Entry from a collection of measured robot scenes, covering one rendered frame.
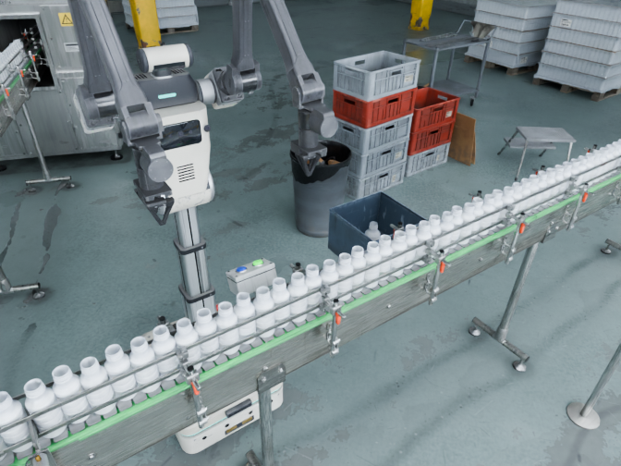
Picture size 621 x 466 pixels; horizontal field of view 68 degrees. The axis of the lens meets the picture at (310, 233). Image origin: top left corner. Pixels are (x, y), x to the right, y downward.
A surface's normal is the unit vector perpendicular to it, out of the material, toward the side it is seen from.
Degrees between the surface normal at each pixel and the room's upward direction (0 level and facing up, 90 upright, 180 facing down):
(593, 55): 90
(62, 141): 90
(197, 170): 90
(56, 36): 90
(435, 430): 0
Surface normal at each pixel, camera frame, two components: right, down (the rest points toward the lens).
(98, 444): 0.56, 0.47
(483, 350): 0.02, -0.82
